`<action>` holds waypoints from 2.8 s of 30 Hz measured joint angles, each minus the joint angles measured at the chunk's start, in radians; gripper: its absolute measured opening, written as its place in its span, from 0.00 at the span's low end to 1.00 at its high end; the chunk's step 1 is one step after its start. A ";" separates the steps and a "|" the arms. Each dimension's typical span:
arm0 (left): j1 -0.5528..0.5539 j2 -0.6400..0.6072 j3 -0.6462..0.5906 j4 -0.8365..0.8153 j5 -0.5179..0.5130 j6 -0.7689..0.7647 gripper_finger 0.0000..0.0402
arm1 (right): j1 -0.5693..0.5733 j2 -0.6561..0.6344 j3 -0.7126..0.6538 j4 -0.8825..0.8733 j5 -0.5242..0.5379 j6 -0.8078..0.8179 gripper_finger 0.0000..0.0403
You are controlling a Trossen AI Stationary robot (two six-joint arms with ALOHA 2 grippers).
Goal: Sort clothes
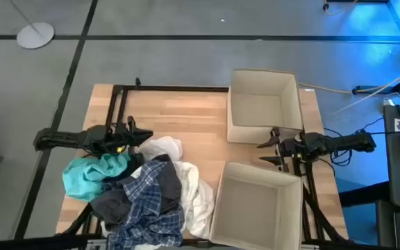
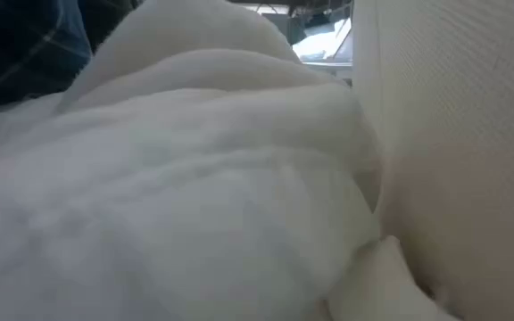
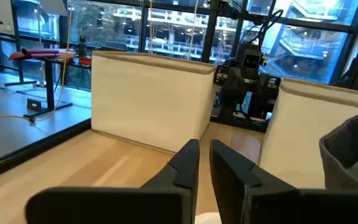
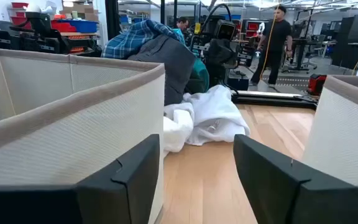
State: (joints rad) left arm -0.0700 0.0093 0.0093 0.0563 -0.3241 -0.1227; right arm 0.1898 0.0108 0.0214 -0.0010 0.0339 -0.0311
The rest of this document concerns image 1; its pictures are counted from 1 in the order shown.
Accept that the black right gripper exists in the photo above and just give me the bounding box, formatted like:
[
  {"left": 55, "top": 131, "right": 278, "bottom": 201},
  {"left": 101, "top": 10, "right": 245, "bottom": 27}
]
[{"left": 257, "top": 128, "right": 314, "bottom": 172}]

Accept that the black aluminium table frame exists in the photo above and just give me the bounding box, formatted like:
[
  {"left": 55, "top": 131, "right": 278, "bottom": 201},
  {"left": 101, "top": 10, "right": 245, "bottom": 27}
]
[{"left": 56, "top": 76, "right": 350, "bottom": 250}]

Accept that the blue plaid shirt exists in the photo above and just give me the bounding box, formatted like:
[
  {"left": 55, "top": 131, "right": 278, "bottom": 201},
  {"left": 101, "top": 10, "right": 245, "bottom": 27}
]
[{"left": 106, "top": 158, "right": 186, "bottom": 250}]

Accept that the smooth white garment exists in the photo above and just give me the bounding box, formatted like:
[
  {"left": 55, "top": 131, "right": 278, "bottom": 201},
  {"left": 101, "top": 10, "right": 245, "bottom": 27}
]
[{"left": 136, "top": 135, "right": 217, "bottom": 240}]

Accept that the white floor cable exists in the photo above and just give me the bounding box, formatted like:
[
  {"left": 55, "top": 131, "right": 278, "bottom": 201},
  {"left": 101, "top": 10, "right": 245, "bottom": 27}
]
[{"left": 331, "top": 60, "right": 400, "bottom": 115}]

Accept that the yellow floor cable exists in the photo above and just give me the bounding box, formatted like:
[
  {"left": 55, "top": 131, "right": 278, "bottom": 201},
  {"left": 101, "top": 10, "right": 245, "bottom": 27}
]
[{"left": 297, "top": 82, "right": 356, "bottom": 95}]

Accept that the round grey stand base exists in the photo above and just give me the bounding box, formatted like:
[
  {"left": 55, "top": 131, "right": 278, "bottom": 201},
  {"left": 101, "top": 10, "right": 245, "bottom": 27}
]
[{"left": 16, "top": 22, "right": 56, "bottom": 50}]

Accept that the black floor beam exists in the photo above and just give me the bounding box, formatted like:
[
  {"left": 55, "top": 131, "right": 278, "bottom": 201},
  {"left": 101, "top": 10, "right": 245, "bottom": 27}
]
[{"left": 338, "top": 181, "right": 390, "bottom": 208}]

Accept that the black horizontal beam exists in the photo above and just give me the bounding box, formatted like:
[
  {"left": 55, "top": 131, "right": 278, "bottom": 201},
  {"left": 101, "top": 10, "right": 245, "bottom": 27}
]
[{"left": 0, "top": 234, "right": 100, "bottom": 250}]

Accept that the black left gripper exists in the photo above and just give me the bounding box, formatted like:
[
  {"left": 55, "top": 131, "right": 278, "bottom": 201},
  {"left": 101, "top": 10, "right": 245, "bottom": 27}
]
[{"left": 108, "top": 116, "right": 154, "bottom": 154}]

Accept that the teal garment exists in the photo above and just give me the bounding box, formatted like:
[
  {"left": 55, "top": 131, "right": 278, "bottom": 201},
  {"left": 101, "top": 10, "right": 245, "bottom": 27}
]
[{"left": 62, "top": 152, "right": 133, "bottom": 203}]

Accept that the thin grey stand pole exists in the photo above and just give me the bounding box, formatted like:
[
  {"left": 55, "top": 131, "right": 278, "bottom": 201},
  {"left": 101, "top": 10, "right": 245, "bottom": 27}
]
[{"left": 10, "top": 0, "right": 43, "bottom": 34}]

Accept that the cream cable with black plug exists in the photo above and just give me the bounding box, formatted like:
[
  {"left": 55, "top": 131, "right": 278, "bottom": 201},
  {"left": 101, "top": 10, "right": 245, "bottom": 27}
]
[{"left": 323, "top": 0, "right": 359, "bottom": 17}]

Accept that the beige fabric storage box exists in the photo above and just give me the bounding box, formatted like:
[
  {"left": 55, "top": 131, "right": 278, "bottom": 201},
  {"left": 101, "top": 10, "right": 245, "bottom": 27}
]
[
  {"left": 226, "top": 69, "right": 304, "bottom": 145},
  {"left": 208, "top": 161, "right": 305, "bottom": 250}
]

